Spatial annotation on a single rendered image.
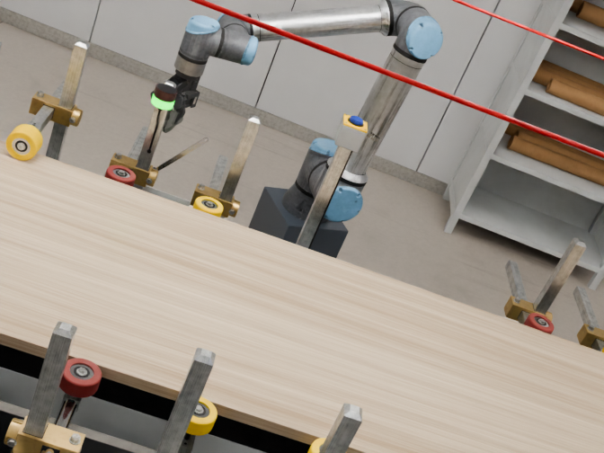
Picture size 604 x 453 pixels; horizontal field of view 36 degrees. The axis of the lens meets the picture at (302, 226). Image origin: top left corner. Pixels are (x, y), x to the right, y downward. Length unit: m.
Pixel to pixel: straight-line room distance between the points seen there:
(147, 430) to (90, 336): 0.23
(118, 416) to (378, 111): 1.41
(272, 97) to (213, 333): 3.34
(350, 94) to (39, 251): 3.33
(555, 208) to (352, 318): 3.35
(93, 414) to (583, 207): 4.02
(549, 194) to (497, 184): 0.30
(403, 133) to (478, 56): 0.60
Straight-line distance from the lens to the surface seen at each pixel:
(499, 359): 2.50
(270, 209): 3.37
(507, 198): 5.52
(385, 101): 2.98
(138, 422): 2.02
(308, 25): 2.97
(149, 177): 2.68
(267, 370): 2.06
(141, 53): 5.41
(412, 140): 5.37
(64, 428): 1.83
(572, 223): 5.64
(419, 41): 2.90
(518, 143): 5.06
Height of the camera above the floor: 2.15
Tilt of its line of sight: 28 degrees down
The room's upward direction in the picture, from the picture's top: 23 degrees clockwise
